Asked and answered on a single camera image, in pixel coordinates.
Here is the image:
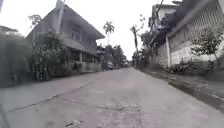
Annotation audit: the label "dark wall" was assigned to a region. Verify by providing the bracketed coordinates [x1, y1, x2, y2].
[0, 25, 34, 89]

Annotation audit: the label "pale building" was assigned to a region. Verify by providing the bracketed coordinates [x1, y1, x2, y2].
[147, 2, 178, 44]

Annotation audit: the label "grey two-storey house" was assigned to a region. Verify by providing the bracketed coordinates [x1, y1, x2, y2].
[25, 3, 106, 75]

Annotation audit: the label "pale block wall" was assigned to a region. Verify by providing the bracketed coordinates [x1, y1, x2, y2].
[149, 0, 224, 69]

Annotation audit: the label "bushes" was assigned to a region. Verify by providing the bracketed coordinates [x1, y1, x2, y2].
[25, 30, 69, 82]

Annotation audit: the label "small leafy tree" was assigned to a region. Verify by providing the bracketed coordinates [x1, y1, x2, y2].
[190, 23, 224, 68]

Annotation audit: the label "bare palm trunk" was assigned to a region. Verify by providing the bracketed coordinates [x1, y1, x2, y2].
[129, 25, 141, 54]

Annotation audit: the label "tall palm tree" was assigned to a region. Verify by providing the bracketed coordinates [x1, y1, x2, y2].
[102, 20, 116, 47]

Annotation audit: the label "distant trees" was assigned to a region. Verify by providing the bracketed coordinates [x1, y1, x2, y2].
[99, 44, 128, 70]

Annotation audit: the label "grey concrete road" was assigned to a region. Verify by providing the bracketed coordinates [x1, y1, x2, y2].
[0, 67, 224, 128]

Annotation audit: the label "roadside gutter strip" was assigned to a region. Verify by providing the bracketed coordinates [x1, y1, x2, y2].
[138, 65, 224, 113]

